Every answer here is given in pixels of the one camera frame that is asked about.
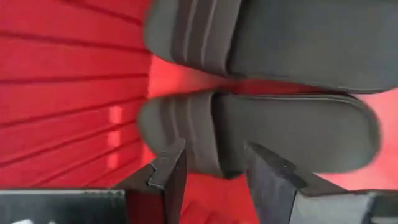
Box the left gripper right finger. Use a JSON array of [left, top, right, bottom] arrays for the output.
[[246, 141, 346, 224]]

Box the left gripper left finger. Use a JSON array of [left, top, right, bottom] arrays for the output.
[[113, 138, 188, 224]]

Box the black rubber slide sandal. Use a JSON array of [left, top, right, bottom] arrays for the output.
[[136, 90, 382, 180], [143, 0, 398, 94]]

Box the red plastic bin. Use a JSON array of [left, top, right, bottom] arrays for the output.
[[0, 0, 398, 224]]

